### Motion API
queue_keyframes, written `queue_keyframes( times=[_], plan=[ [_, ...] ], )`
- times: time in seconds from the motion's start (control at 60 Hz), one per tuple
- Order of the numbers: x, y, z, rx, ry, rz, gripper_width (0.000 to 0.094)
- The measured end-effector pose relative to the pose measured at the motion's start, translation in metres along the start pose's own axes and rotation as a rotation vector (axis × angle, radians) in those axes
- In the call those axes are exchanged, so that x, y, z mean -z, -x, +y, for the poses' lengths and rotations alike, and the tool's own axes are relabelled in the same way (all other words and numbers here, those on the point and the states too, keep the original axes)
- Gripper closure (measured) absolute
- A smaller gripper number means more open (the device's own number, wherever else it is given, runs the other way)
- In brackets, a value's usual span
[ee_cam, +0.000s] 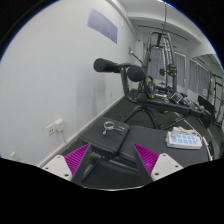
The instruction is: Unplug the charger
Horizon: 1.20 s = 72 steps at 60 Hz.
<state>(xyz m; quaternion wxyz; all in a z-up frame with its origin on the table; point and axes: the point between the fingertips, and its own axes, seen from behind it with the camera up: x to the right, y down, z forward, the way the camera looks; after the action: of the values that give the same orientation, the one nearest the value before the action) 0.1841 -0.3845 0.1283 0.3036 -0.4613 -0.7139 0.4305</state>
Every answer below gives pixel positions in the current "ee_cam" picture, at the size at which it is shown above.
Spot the white charger plug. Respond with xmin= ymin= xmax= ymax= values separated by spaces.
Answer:
xmin=171 ymin=126 xmax=189 ymax=134

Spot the silver barbell spring collar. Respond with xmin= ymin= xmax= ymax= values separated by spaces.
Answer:
xmin=103 ymin=121 xmax=125 ymax=134

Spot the large wall mirror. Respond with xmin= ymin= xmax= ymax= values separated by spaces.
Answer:
xmin=188 ymin=54 xmax=224 ymax=129

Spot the black weight bench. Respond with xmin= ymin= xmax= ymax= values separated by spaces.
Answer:
xmin=71 ymin=57 xmax=217 ymax=188

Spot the white wall socket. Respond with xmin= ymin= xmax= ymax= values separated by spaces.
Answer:
xmin=46 ymin=123 xmax=56 ymax=136

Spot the grey multi-gym machine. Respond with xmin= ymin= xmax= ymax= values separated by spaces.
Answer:
xmin=130 ymin=1 xmax=188 ymax=101

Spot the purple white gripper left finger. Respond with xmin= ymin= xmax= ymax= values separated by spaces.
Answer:
xmin=42 ymin=144 xmax=91 ymax=181

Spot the white wall adapter with cable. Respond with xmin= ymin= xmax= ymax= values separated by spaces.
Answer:
xmin=55 ymin=119 xmax=66 ymax=141

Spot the purple wall poster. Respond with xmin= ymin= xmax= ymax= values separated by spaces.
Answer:
xmin=87 ymin=9 xmax=118 ymax=43

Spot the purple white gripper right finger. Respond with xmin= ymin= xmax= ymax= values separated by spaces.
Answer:
xmin=133 ymin=143 xmax=182 ymax=182

